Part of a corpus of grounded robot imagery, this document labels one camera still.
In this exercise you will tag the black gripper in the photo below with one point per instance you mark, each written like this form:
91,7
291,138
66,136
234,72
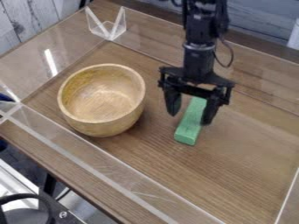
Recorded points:
195,79

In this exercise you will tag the green rectangular block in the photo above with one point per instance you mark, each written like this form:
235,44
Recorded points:
190,126

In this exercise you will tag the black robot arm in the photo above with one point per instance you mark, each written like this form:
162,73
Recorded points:
206,21

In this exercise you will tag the brown wooden bowl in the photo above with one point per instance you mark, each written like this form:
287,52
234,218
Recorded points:
102,99

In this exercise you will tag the black table leg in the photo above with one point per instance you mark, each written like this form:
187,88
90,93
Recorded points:
50,184

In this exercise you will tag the blue object at left edge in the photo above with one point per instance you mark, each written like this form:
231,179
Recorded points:
6,98

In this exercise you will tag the clear acrylic tray wall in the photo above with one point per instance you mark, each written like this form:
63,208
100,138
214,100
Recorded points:
235,178

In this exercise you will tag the clear acrylic corner bracket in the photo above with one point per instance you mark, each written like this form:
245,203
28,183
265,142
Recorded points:
106,29

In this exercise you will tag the black metal bracket with screw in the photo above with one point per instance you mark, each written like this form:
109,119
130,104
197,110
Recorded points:
62,214

